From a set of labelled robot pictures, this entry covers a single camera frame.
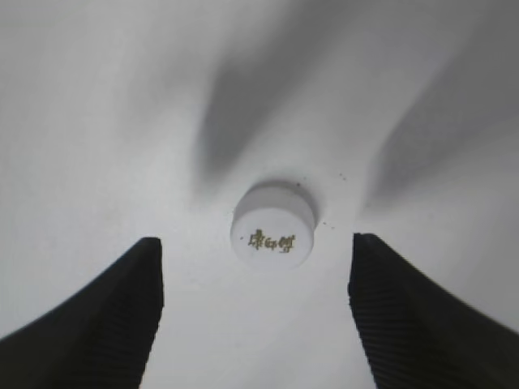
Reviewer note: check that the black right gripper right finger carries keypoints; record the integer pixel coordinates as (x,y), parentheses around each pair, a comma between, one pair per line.
(415,334)

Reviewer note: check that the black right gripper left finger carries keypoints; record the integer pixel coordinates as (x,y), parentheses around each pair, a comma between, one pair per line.
(101,337)

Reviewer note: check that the white bottle cap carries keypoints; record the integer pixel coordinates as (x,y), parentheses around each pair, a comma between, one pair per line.
(273,226)

